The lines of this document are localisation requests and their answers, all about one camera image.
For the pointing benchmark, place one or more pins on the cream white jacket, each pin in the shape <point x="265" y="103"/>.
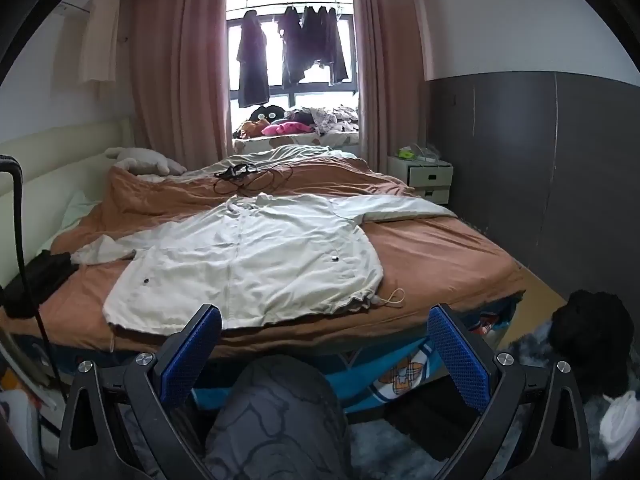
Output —
<point x="260" y="260"/>

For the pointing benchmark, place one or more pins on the pink curtain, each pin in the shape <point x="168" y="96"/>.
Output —
<point x="180" y="78"/>
<point x="391" y="77"/>

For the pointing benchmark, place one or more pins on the cream padded headboard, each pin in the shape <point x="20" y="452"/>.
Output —
<point x="58" y="163"/>

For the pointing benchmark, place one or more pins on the left pink curtain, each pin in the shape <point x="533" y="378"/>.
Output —
<point x="180" y="78"/>

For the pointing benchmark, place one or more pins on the pink garment on sill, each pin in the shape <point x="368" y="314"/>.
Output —
<point x="286" y="128"/>

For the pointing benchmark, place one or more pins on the beige plush toy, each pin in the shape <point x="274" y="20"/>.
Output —
<point x="140" y="161"/>

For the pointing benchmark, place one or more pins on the right pink curtain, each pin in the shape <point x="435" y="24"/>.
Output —
<point x="391" y="77"/>

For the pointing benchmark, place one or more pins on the black folded garment on bed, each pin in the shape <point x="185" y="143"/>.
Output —
<point x="41" y="278"/>

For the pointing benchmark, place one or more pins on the dark hanging clothes group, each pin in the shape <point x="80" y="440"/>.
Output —
<point x="311" y="38"/>

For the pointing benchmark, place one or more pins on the green item on cabinet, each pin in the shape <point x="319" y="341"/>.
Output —
<point x="405" y="153"/>

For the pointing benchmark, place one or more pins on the blue cartoon bedsheet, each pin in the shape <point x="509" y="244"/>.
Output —
<point x="364" y="375"/>

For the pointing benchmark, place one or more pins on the cream hanging garment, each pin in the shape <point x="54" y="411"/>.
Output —
<point x="98" y="53"/>

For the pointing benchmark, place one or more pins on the light green pillow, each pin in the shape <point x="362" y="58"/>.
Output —
<point x="78" y="207"/>

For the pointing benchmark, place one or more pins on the dark hanging coat left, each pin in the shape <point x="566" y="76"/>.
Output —
<point x="252" y="57"/>

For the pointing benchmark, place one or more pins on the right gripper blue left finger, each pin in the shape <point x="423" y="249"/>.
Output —
<point x="164" y="382"/>

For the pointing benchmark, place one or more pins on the black penguin plush toy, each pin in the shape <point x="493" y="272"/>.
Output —
<point x="270" y="113"/>

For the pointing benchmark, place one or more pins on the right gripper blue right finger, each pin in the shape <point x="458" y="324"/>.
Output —
<point x="490" y="386"/>

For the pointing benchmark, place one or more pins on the white bedside drawer cabinet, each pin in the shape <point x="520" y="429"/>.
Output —
<point x="431" y="180"/>

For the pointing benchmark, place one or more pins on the grey patterned trouser leg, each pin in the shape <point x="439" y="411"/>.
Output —
<point x="282" y="420"/>

